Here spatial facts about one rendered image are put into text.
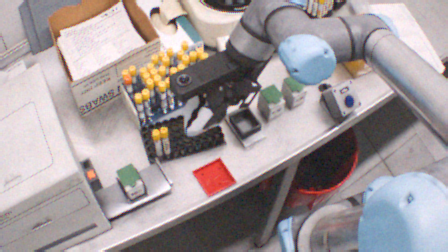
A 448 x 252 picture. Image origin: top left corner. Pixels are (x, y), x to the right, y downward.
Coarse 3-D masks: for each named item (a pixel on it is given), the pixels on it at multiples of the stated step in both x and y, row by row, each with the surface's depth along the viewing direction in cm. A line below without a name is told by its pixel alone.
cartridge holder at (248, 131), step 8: (232, 112) 112; (240, 112) 109; (248, 112) 110; (232, 120) 108; (240, 120) 111; (248, 120) 111; (256, 120) 108; (232, 128) 110; (240, 128) 109; (248, 128) 110; (256, 128) 107; (240, 136) 108; (248, 136) 108; (256, 136) 109; (264, 136) 109; (248, 144) 108
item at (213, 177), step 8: (216, 160) 106; (200, 168) 105; (208, 168) 106; (216, 168) 106; (224, 168) 106; (200, 176) 105; (208, 176) 105; (216, 176) 105; (224, 176) 105; (232, 176) 104; (200, 184) 103; (208, 184) 104; (216, 184) 104; (224, 184) 104; (232, 184) 103; (208, 192) 103; (216, 192) 102
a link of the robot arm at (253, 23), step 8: (256, 0) 73; (264, 0) 71; (272, 0) 70; (280, 0) 70; (288, 0) 69; (296, 0) 70; (304, 0) 70; (248, 8) 75; (256, 8) 73; (264, 8) 71; (272, 8) 69; (248, 16) 74; (256, 16) 73; (264, 16) 70; (248, 24) 75; (256, 24) 74; (256, 32) 74; (264, 32) 74; (264, 40) 75
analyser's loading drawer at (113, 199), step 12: (144, 168) 101; (156, 168) 101; (144, 180) 99; (156, 180) 100; (168, 180) 98; (96, 192) 97; (108, 192) 97; (120, 192) 98; (156, 192) 98; (108, 204) 96; (120, 204) 96; (132, 204) 96; (108, 216) 94
